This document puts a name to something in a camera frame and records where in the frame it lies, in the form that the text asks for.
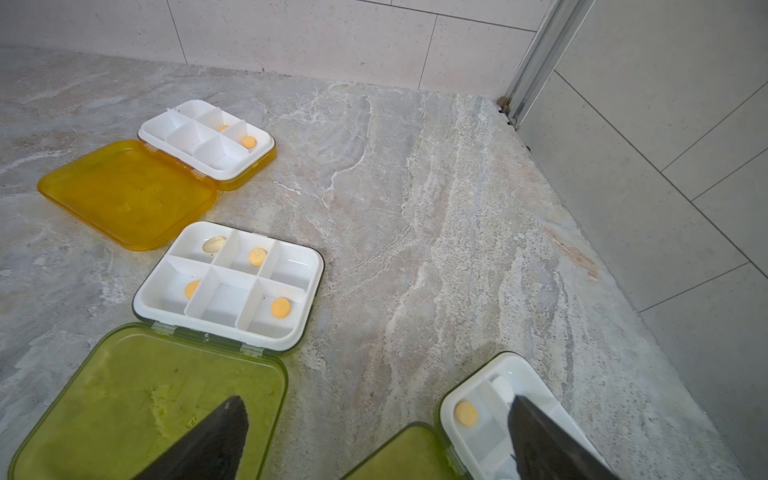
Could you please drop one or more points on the green pillbox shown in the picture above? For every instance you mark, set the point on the green pillbox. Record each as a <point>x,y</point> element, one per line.
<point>213,319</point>
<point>471,439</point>

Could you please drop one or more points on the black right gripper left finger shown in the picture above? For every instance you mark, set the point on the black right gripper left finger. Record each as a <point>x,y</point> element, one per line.
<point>210,450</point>

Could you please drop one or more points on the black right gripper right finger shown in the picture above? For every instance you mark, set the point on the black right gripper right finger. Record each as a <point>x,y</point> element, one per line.
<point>543,450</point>

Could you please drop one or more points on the yellow pillbox far right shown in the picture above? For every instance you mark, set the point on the yellow pillbox far right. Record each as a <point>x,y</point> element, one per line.
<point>141,193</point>

